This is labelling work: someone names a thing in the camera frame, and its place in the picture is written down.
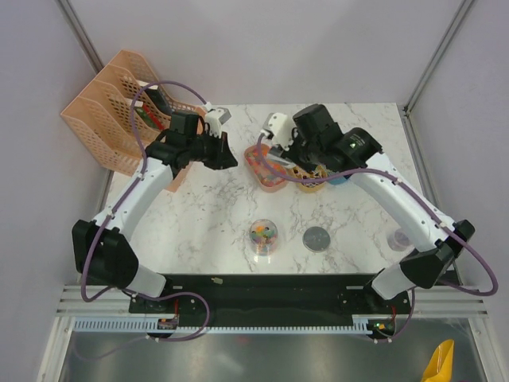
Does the small purple candy cup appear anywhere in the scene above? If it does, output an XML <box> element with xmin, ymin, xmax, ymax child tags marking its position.
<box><xmin>387</xmin><ymin>228</ymin><xmax>411</xmax><ymax>251</ymax></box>

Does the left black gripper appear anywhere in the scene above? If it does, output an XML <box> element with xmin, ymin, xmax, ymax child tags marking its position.
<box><xmin>186</xmin><ymin>130</ymin><xmax>238</xmax><ymax>171</ymax></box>

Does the pink star candy tray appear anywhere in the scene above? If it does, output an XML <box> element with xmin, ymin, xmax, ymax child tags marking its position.
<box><xmin>243</xmin><ymin>145</ymin><xmax>288</xmax><ymax>193</ymax></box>

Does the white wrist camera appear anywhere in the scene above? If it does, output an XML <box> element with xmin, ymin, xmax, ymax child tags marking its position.
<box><xmin>204</xmin><ymin>107</ymin><xmax>231</xmax><ymax>138</ymax></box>
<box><xmin>261</xmin><ymin>112</ymin><xmax>295</xmax><ymax>151</ymax></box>

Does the tan lollipop tray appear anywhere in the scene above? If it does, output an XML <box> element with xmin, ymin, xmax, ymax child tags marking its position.
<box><xmin>286</xmin><ymin>166</ymin><xmax>328</xmax><ymax>193</ymax></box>

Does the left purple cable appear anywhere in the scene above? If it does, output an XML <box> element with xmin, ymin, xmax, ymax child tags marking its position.
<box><xmin>71</xmin><ymin>80</ymin><xmax>212</xmax><ymax>362</ymax></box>

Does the peach file organizer rack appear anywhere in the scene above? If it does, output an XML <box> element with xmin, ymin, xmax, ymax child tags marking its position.
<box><xmin>60</xmin><ymin>50</ymin><xmax>205</xmax><ymax>176</ymax></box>

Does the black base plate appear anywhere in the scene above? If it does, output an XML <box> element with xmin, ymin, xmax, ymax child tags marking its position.
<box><xmin>125</xmin><ymin>275</ymin><xmax>415</xmax><ymax>341</ymax></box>

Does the silver jar lid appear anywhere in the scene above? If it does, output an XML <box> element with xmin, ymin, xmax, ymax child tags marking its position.
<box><xmin>302</xmin><ymin>226</ymin><xmax>331</xmax><ymax>252</ymax></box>

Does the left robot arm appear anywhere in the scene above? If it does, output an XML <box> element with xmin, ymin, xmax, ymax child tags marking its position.
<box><xmin>72</xmin><ymin>107</ymin><xmax>238</xmax><ymax>313</ymax></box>

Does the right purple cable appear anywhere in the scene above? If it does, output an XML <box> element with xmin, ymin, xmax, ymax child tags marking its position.
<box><xmin>256</xmin><ymin>132</ymin><xmax>499</xmax><ymax>345</ymax></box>

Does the black book in rack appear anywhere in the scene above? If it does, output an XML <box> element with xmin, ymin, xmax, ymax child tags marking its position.
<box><xmin>145</xmin><ymin>88</ymin><xmax>173</xmax><ymax>116</ymax></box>

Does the blue jelly candy tray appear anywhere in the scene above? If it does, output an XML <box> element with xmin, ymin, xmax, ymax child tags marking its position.
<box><xmin>328</xmin><ymin>173</ymin><xmax>348</xmax><ymax>185</ymax></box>

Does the metal candy scoop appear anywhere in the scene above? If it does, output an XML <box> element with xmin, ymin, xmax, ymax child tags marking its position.
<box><xmin>267</xmin><ymin>151</ymin><xmax>296</xmax><ymax>169</ymax></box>

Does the purple cable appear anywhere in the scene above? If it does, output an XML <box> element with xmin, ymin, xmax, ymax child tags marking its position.
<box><xmin>256</xmin><ymin>132</ymin><xmax>499</xmax><ymax>345</ymax></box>
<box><xmin>71</xmin><ymin>80</ymin><xmax>212</xmax><ymax>362</ymax></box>

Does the yellow plastic scoop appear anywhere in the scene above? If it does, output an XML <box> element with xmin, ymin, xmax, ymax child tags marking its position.
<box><xmin>421</xmin><ymin>339</ymin><xmax>455</xmax><ymax>382</ymax></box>

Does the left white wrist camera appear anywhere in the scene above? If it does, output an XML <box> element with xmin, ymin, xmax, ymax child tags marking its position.
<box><xmin>204</xmin><ymin>107</ymin><xmax>231</xmax><ymax>138</ymax></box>

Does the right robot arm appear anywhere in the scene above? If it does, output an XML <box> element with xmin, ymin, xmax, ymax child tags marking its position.
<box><xmin>284</xmin><ymin>104</ymin><xmax>475</xmax><ymax>314</ymax></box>

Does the white cable duct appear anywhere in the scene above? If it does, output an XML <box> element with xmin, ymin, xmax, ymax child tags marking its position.
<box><xmin>73</xmin><ymin>317</ymin><xmax>394</xmax><ymax>334</ymax></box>

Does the red green book in rack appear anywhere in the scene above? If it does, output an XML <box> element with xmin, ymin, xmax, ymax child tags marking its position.
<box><xmin>134</xmin><ymin>104</ymin><xmax>165</xmax><ymax>131</ymax></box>

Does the clear plastic jar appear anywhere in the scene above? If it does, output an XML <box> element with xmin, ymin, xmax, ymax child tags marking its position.
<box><xmin>247</xmin><ymin>219</ymin><xmax>279</xmax><ymax>262</ymax></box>

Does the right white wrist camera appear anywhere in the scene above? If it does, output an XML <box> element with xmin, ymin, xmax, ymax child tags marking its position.
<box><xmin>261</xmin><ymin>112</ymin><xmax>295</xmax><ymax>151</ymax></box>

